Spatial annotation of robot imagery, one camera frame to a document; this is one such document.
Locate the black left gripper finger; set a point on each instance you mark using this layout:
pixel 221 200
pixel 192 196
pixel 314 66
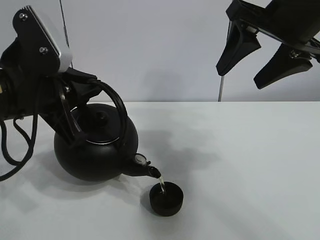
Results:
pixel 74 134
pixel 81 86

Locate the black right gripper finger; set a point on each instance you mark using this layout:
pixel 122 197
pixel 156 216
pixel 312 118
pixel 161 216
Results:
pixel 239 44
pixel 285 62

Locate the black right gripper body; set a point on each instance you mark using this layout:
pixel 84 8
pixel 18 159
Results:
pixel 294 23

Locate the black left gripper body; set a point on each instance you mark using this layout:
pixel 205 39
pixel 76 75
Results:
pixel 22 92

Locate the black round tea kettle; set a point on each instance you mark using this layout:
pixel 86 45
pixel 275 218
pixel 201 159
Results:
pixel 108 146

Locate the small black teacup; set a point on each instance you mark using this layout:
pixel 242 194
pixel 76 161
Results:
pixel 169 203

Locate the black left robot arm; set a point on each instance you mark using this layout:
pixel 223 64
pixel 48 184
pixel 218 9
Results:
pixel 53 114

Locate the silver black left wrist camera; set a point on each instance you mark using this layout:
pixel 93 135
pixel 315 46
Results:
pixel 44 50

